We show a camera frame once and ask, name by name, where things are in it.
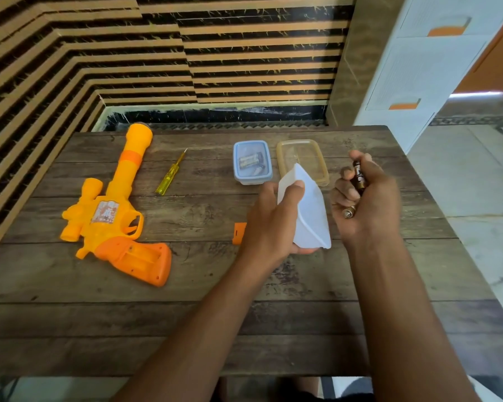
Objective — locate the person's right hand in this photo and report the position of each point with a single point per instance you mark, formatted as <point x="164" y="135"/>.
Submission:
<point x="375" y="209"/>

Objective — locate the person's left hand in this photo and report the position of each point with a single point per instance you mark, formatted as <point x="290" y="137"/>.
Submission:
<point x="266" y="234"/>

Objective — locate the person's left thumb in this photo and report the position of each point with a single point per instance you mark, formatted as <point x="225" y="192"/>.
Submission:
<point x="294" y="198"/>

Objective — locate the person's right thumb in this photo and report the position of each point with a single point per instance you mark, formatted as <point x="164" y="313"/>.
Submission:
<point x="366" y="163"/>

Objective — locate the black gold battery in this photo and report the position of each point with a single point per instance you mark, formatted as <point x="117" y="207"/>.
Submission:
<point x="359" y="177"/>
<point x="349" y="212"/>

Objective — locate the white paper sheet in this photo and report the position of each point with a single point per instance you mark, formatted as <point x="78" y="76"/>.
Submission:
<point x="312" y="213"/>

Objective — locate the person's left forearm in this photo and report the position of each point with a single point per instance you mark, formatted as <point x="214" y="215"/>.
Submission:
<point x="201" y="330"/>

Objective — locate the person's right forearm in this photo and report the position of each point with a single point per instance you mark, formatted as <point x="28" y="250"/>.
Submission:
<point x="402" y="322"/>

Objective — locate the clear yellowish container lid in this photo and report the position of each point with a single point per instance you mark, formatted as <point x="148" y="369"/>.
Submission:
<point x="304" y="156"/>

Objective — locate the clear blue-rimmed plastic container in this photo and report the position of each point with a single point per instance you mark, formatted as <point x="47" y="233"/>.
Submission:
<point x="252" y="173"/>

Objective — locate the orange plastic battery cover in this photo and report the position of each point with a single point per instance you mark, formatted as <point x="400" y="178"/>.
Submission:
<point x="238" y="233"/>

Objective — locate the white cabinet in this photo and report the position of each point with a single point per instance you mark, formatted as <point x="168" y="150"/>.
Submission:
<point x="415" y="71"/>

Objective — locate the orange wooden door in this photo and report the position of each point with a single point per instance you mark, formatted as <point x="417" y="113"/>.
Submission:
<point x="494" y="58"/>

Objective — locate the yellow orange toy gun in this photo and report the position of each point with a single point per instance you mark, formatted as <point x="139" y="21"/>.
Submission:
<point x="109" y="217"/>

